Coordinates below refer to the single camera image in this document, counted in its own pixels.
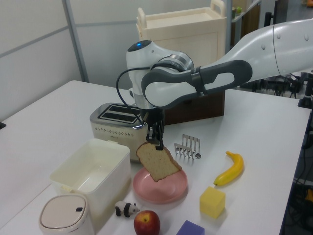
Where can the purple foam cube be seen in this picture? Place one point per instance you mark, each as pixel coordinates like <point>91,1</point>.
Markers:
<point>190,228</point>

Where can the small panda figurine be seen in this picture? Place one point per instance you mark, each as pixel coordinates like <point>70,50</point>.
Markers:
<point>126,209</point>

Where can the red apple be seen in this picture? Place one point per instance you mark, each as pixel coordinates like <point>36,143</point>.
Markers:
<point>146,224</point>

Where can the black clamp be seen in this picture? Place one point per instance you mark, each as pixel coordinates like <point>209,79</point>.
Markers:
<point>2,125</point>

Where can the wooden background shelf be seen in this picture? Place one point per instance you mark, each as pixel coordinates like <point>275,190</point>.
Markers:
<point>249,22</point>

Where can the brown bread slice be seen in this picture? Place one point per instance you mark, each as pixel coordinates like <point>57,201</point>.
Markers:
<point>159,164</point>

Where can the pink plate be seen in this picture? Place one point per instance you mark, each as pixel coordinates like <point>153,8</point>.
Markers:
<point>168,193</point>

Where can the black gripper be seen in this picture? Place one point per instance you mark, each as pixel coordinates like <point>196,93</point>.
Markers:
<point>155,117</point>

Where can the cream and chrome toaster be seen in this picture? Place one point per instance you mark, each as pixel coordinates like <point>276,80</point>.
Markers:
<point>115,137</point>

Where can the metal toast rack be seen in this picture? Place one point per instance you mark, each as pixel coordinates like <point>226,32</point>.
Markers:
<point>188,149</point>

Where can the yellow foam cube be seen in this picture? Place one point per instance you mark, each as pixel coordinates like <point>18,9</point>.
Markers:
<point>211,203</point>

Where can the yellow banana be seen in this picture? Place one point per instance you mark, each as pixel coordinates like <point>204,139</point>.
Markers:
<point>232,171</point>

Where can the black camera stand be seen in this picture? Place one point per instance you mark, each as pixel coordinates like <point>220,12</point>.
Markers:
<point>306,95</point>

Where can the small cream lidded bin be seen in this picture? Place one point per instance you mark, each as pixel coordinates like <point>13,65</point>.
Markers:
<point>63,213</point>

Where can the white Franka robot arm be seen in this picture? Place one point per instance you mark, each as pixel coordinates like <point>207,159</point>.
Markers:
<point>171,93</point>

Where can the cream rectangular plastic container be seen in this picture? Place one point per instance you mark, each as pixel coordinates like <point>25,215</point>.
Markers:
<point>115,186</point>

